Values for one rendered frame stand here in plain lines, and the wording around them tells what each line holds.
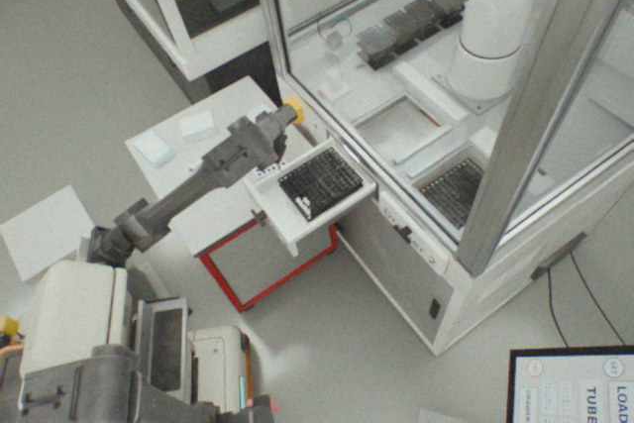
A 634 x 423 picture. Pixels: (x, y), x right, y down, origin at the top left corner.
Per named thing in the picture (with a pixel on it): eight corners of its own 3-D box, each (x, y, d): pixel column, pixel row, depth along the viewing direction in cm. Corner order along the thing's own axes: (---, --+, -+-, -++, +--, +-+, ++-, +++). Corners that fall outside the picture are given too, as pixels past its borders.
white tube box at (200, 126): (186, 144, 188) (182, 136, 183) (182, 129, 192) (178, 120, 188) (218, 134, 189) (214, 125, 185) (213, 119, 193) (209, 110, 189)
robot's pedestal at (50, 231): (120, 346, 225) (20, 286, 161) (95, 297, 239) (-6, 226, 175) (176, 305, 233) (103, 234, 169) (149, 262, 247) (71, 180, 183)
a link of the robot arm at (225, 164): (208, 140, 82) (245, 185, 84) (251, 110, 92) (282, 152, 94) (106, 225, 111) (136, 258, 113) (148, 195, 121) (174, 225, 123)
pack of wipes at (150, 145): (176, 155, 185) (172, 147, 181) (157, 169, 182) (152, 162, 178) (155, 135, 192) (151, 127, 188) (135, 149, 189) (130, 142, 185)
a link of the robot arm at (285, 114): (256, 116, 127) (275, 142, 129) (288, 91, 130) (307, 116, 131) (250, 122, 139) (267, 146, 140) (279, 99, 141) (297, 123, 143)
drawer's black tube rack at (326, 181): (308, 226, 154) (306, 216, 149) (280, 189, 163) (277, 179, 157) (364, 190, 160) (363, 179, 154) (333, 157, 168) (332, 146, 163)
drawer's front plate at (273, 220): (293, 258, 151) (288, 242, 141) (249, 196, 165) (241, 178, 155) (298, 255, 151) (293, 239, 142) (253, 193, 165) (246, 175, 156)
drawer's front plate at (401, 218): (440, 276, 143) (445, 262, 134) (378, 210, 157) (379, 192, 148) (444, 272, 143) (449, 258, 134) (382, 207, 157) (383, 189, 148)
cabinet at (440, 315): (436, 366, 207) (468, 303, 140) (304, 203, 257) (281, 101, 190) (588, 246, 230) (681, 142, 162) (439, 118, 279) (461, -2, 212)
